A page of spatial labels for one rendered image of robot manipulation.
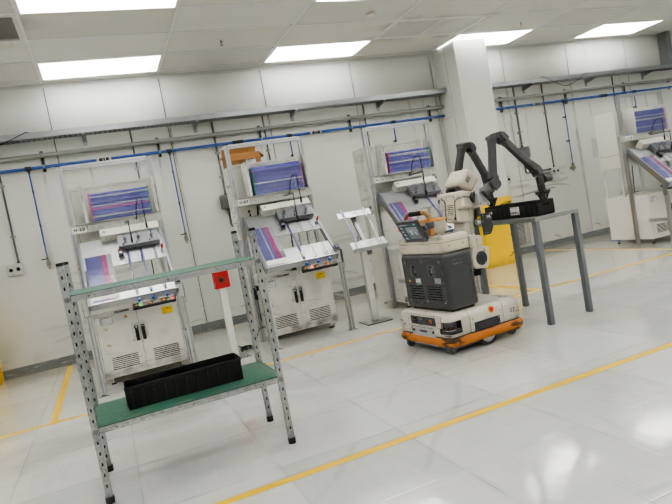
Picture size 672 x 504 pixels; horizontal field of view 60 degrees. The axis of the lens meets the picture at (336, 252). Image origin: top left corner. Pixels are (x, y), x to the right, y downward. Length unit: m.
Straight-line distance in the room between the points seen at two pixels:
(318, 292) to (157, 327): 1.51
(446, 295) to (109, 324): 2.83
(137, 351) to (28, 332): 1.93
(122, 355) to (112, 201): 1.32
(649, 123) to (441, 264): 5.04
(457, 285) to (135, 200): 2.91
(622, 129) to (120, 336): 6.33
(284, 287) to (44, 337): 2.78
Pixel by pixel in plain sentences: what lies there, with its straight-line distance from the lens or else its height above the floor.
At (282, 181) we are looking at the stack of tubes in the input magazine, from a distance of 5.70.
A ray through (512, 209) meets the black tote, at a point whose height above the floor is 0.87.
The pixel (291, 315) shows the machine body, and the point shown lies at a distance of 5.57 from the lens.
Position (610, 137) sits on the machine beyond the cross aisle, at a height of 1.40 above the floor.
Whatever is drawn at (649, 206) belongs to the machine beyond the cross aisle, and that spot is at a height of 0.47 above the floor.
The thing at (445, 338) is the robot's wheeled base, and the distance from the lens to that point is 4.10.
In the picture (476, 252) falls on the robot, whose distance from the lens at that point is 4.41.
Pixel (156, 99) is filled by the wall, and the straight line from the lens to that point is 7.18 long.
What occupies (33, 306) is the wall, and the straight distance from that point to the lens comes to 6.99.
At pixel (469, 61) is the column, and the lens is 8.17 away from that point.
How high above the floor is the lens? 1.10
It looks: 4 degrees down
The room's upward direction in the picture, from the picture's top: 10 degrees counter-clockwise
